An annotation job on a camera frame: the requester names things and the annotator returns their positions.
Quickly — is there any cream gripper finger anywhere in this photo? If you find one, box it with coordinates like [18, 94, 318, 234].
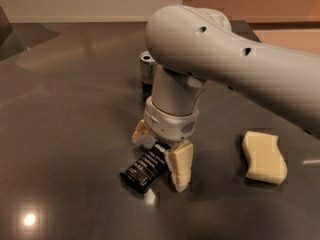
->
[165, 139, 193, 192]
[132, 119, 155, 146]

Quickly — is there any black rxbar chocolate wrapper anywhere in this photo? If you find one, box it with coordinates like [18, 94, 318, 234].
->
[120, 142, 170, 193]

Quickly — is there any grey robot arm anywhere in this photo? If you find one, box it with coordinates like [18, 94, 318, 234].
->
[132, 5, 320, 191]

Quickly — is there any silver energy drink can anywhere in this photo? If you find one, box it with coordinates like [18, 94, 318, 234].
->
[140, 51, 157, 100]

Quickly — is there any yellow curved sponge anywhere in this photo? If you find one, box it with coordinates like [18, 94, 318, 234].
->
[242, 131, 288, 185]

